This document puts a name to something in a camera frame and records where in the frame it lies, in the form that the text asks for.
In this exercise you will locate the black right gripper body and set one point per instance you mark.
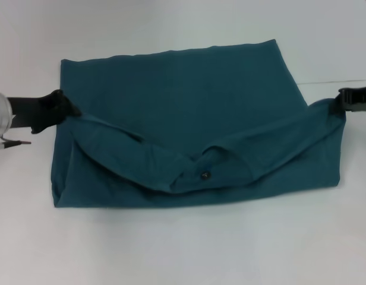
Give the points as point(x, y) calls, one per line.
point(362, 101)

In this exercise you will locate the teal t-shirt with FREE print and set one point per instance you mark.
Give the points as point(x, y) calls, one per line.
point(186, 104)

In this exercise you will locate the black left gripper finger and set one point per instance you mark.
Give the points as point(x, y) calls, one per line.
point(72, 109)

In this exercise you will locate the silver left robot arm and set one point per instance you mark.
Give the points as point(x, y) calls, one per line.
point(0, 114)

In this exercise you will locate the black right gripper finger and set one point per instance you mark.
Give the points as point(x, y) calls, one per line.
point(343, 101)

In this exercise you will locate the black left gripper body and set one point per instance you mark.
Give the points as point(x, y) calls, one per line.
point(31, 111)

